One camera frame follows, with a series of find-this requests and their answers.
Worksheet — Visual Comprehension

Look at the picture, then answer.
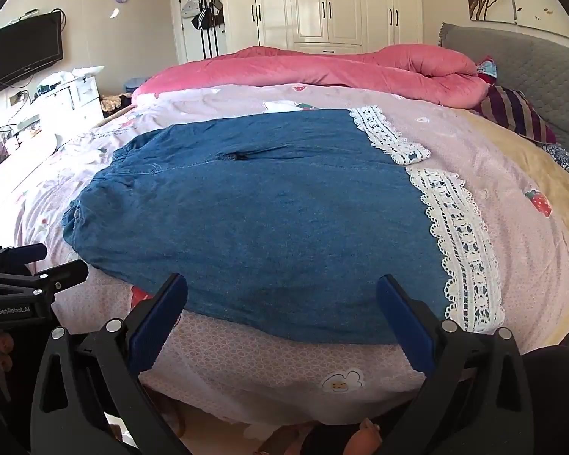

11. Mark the person's left hand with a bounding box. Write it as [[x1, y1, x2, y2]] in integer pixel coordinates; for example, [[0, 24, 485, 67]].
[[0, 333, 15, 373]]

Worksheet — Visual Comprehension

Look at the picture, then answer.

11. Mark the red and blue cushion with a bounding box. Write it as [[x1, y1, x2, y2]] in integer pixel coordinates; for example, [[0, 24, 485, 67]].
[[475, 56, 500, 85]]

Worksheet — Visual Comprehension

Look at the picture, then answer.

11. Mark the white dresser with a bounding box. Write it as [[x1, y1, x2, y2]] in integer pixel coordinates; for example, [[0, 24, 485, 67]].
[[27, 75, 106, 130]]

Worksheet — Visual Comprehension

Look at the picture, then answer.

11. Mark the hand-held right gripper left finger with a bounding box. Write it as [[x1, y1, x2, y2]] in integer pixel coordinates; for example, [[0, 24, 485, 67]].
[[30, 272, 190, 455]]

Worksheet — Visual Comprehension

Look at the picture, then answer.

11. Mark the black wall television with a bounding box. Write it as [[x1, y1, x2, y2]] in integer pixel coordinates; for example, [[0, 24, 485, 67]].
[[0, 11, 65, 96]]

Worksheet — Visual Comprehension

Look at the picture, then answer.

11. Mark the striped pillow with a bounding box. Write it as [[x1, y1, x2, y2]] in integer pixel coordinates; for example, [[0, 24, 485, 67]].
[[471, 84, 558, 146]]

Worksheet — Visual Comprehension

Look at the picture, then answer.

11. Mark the white door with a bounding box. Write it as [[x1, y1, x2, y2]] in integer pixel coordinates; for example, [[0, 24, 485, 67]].
[[176, 0, 228, 63]]

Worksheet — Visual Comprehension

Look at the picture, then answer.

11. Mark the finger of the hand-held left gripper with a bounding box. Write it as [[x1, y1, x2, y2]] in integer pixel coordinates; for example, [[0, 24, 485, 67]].
[[33, 260, 90, 295], [0, 243, 47, 268]]

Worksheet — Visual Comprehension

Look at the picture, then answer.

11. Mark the person's foot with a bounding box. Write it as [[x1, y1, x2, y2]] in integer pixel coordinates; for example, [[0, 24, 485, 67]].
[[344, 418, 384, 455]]

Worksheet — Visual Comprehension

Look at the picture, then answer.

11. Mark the pink quilt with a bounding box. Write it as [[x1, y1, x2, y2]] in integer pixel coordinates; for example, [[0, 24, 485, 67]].
[[132, 44, 491, 106]]

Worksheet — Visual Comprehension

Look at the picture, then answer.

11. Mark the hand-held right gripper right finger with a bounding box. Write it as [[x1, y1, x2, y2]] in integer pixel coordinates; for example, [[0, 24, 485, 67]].
[[377, 274, 536, 455]]

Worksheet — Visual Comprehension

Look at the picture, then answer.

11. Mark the blue denim pants lace trim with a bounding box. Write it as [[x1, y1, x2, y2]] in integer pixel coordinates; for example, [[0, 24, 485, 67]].
[[61, 107, 506, 346]]

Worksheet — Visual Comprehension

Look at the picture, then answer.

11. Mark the navy striped hanging bag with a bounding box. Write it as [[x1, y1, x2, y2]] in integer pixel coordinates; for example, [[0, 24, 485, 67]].
[[191, 0, 215, 33]]

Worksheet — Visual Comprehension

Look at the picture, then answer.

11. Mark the cream wardrobe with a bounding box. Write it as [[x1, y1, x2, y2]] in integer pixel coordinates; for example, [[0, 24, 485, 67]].
[[219, 0, 426, 56]]

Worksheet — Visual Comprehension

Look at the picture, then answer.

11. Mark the person's right leg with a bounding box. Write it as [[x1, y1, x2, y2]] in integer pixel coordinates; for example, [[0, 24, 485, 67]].
[[520, 345, 569, 455]]

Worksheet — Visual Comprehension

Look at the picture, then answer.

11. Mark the grey quilted headboard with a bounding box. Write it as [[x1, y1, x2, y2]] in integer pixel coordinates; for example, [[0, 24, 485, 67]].
[[437, 22, 569, 168]]

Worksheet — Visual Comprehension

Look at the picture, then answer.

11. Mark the pink printed bed sheet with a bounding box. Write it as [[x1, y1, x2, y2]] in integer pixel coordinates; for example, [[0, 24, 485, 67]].
[[0, 83, 569, 430]]

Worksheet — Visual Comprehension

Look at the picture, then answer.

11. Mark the yellow blanket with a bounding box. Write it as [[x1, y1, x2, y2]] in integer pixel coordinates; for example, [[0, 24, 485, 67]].
[[460, 109, 569, 348]]

